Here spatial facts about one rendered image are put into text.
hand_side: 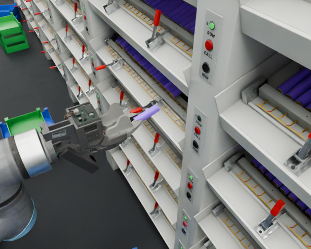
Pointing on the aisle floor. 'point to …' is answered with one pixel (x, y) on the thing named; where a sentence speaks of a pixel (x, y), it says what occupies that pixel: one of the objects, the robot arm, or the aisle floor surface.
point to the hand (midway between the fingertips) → (135, 121)
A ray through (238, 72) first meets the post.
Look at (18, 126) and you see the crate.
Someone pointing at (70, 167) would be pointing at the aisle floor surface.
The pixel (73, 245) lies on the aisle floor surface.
